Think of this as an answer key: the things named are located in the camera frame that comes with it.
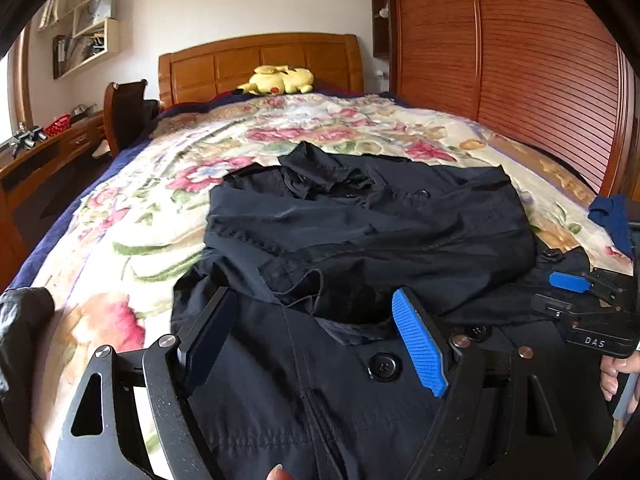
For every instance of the small grey box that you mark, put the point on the small grey box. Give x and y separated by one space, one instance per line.
82 111

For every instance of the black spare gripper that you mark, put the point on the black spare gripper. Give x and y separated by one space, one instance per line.
37 135
20 141

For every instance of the wooden louvered wardrobe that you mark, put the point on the wooden louvered wardrobe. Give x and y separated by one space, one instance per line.
500 60

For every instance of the white wall shelf unit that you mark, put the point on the white wall shelf unit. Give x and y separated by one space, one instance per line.
110 35

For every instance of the white paper bag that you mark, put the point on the white paper bag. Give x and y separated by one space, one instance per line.
97 12

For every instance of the blue cloth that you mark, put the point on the blue cloth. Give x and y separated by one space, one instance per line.
612 215

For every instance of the person's right hand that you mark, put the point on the person's right hand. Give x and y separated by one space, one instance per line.
612 370

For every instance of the black trench coat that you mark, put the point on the black trench coat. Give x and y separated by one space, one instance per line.
350 240

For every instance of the yellow plush toy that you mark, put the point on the yellow plush toy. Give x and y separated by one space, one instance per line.
280 80

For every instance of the wooden desk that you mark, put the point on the wooden desk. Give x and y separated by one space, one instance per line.
30 170

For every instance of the floral blanket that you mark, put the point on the floral blanket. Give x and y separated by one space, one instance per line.
150 220

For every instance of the dark wooden chair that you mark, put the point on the dark wooden chair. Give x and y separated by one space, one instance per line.
125 110

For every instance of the row of binders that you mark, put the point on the row of binders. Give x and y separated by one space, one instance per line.
60 57

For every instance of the red basket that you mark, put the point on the red basket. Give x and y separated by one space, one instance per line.
57 125

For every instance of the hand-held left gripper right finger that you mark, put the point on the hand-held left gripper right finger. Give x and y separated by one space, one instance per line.
420 345

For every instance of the person's left hand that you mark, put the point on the person's left hand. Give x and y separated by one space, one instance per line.
280 474

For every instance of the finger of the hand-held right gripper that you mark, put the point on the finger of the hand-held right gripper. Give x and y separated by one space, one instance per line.
570 281
552 306

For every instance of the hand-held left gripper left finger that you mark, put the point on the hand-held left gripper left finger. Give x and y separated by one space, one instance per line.
210 340

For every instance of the dark grey cloth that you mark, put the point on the dark grey cloth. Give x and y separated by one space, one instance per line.
25 320

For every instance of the wooden framed window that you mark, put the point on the wooden framed window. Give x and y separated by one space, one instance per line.
22 85

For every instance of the wooden bed headboard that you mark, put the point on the wooden bed headboard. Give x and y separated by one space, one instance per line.
210 70

